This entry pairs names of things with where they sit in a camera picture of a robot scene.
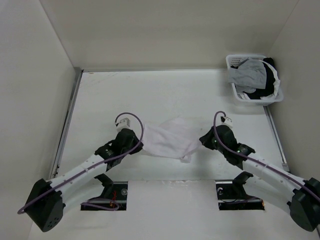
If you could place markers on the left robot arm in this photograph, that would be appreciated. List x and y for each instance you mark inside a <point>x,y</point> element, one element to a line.
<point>49,200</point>

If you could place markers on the black tank top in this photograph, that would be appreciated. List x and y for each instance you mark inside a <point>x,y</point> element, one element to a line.
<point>268,91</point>

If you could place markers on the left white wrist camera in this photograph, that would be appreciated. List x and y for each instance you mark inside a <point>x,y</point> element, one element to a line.
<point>123,124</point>

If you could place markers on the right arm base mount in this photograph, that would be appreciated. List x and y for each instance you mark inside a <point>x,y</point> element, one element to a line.
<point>232,196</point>

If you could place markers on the white tank top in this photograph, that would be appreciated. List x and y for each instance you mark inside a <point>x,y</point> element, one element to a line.
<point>177,138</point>

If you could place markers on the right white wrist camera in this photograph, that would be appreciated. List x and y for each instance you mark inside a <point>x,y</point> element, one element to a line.
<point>226,121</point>

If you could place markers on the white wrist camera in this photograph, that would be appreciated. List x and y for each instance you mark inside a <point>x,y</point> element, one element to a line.
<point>226,121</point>
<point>123,124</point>

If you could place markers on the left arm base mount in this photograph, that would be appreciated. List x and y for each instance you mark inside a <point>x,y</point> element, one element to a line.
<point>113,196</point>

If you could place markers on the white plastic laundry basket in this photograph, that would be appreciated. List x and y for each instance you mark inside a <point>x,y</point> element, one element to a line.
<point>234,60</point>

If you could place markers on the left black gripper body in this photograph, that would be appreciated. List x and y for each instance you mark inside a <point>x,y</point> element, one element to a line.
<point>133,143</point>

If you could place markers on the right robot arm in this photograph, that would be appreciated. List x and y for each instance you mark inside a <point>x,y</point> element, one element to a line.
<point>298,197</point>

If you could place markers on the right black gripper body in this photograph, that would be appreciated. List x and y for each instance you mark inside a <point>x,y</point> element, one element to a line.
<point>210,142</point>

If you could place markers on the grey tank top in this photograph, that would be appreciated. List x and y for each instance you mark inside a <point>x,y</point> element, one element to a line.
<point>249,73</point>

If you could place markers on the white garment in basket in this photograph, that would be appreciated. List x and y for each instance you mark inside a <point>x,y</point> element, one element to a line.
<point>242,91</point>

